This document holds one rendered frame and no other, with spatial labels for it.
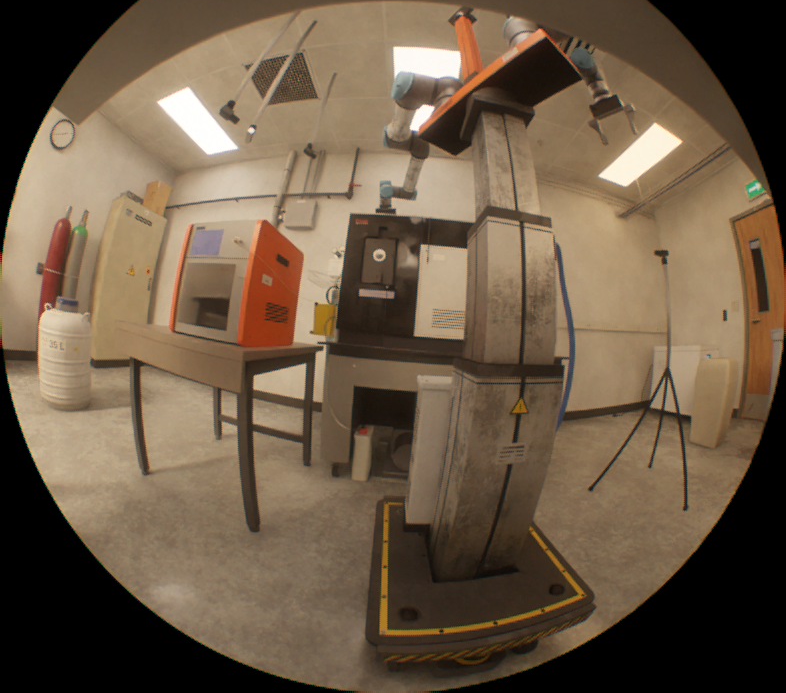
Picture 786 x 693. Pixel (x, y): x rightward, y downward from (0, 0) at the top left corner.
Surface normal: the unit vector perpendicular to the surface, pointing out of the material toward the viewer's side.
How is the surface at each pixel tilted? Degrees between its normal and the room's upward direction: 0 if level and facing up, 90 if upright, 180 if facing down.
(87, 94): 180
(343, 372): 90
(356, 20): 180
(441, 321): 90
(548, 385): 90
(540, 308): 90
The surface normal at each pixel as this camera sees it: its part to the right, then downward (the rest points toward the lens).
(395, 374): -0.04, -0.14
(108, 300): 1.00, 0.08
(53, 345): 0.76, -0.03
